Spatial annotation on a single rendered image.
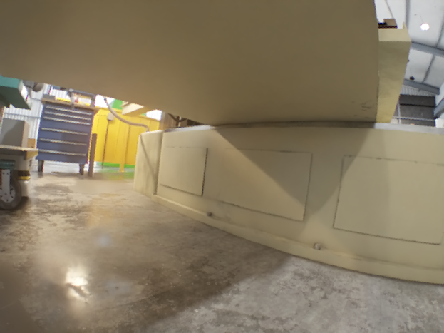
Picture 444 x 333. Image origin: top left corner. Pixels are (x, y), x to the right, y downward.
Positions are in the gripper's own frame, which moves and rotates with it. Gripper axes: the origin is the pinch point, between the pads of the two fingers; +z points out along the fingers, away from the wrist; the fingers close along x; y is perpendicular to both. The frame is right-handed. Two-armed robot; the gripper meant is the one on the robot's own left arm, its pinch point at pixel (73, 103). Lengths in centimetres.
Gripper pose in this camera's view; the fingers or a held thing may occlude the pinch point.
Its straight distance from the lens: 167.6
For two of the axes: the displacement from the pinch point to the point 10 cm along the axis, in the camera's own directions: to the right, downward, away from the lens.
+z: 2.8, 9.5, 1.7
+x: -6.5, 0.5, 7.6
